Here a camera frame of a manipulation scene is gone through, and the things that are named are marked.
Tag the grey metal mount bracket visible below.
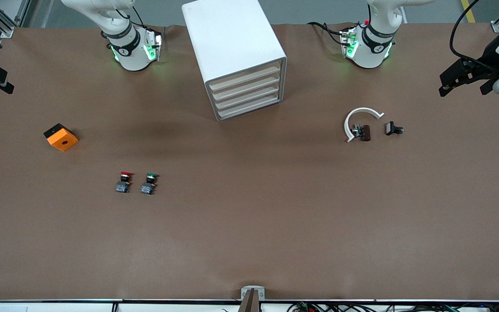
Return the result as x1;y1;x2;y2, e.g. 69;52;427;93
241;286;266;301

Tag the tangled cable bundle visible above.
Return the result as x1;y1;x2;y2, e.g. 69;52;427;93
286;302;499;312

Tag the white table edge rail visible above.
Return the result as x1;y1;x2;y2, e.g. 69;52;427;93
0;299;499;312

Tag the white drawer cabinet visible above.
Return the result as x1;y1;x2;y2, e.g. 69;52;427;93
181;0;288;122

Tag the brown cap small switch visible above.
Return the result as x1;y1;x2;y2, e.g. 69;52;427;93
352;123;372;142

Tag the green push button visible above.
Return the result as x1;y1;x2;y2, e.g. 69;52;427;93
140;172;159;195

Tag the brown table cover sheet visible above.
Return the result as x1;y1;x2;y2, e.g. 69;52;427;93
0;24;499;302

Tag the orange button enclosure box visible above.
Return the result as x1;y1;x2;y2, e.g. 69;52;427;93
43;123;79;152

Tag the red push button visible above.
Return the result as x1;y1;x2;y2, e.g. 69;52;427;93
116;171;133;194

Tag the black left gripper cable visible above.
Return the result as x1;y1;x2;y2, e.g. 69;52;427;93
449;0;493;72

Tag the white curved pipe clamp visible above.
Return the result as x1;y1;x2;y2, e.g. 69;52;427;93
344;107;385;143

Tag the black left arm base cable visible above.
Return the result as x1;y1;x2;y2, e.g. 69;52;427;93
307;22;350;46

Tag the yellow floor tape strip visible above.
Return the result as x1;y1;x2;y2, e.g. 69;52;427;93
461;0;476;23

